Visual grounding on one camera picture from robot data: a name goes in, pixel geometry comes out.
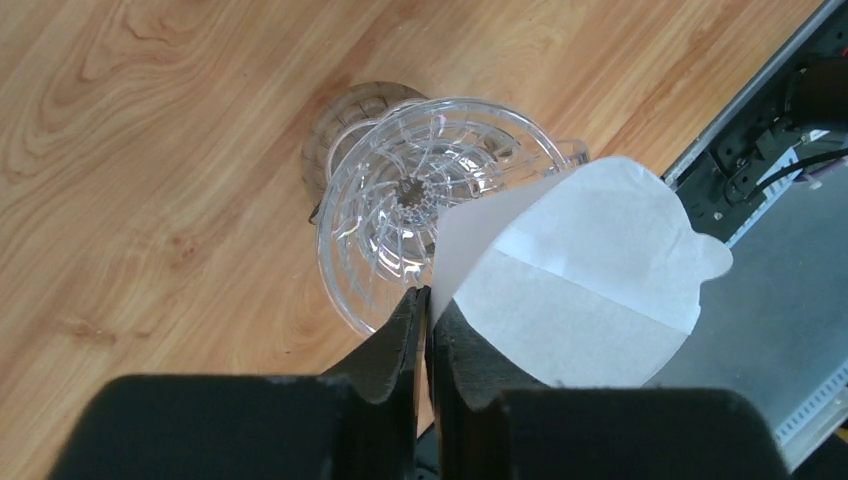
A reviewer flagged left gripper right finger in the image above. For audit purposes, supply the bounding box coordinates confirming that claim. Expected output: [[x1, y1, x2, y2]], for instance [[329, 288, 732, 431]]
[[427, 303, 790, 479]]

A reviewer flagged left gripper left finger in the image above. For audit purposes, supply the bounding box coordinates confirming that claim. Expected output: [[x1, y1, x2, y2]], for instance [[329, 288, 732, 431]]
[[49, 287, 430, 479]]

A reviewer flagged white paper coffee filter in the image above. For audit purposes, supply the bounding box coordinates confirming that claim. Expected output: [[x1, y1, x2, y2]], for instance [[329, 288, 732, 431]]
[[431, 156, 733, 388]]

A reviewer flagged clear glass dripper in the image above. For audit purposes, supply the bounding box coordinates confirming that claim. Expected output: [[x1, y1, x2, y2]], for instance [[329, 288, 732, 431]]
[[315, 97, 590, 336]]

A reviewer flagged glass coffee server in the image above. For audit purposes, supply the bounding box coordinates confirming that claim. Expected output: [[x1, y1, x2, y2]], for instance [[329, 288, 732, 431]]
[[300, 81, 427, 225]]

